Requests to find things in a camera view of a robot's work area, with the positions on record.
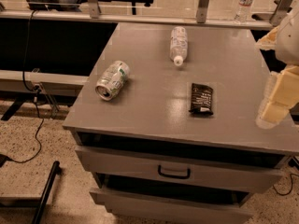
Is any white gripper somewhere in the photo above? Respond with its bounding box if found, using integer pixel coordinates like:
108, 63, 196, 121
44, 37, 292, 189
255, 4, 299, 129

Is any black rxbar chocolate wrapper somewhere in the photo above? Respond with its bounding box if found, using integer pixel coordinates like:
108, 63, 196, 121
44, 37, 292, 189
190, 83, 213, 115

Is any upright water bottle background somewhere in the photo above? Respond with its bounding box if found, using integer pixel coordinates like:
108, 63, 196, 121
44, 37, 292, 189
235, 0, 254, 23

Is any clear plastic bottle lying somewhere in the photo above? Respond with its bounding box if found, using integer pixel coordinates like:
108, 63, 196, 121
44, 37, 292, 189
170, 26, 188, 67

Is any grey drawer cabinet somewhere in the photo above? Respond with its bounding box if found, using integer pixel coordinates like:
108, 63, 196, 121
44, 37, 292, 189
64, 23, 298, 211

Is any crushed green soda can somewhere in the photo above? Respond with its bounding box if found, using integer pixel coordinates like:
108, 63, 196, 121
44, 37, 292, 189
95, 61, 130, 101

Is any upper grey drawer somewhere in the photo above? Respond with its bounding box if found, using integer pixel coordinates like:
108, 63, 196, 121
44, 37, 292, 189
76, 146, 282, 193

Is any grey drawer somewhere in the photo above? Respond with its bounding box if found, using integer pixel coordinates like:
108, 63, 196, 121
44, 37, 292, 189
76, 146, 282, 193
90, 187, 253, 224

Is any lower grey drawer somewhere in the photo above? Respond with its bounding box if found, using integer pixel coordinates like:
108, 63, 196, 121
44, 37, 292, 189
90, 187, 253, 224

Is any black metal floor leg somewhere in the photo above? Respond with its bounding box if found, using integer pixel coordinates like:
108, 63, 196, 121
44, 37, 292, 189
31, 161, 61, 224

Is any black cable right floor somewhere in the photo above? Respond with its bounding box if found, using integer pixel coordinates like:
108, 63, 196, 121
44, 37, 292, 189
273, 172, 299, 197

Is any black drawer handle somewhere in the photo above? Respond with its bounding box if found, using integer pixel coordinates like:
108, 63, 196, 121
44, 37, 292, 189
157, 165, 191, 180

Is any grey metal rail frame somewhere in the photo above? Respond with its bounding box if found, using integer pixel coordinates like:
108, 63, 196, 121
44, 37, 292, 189
0, 0, 298, 30

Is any black cable on floor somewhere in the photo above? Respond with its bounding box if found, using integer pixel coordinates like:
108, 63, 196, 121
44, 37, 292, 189
6, 9, 44, 164

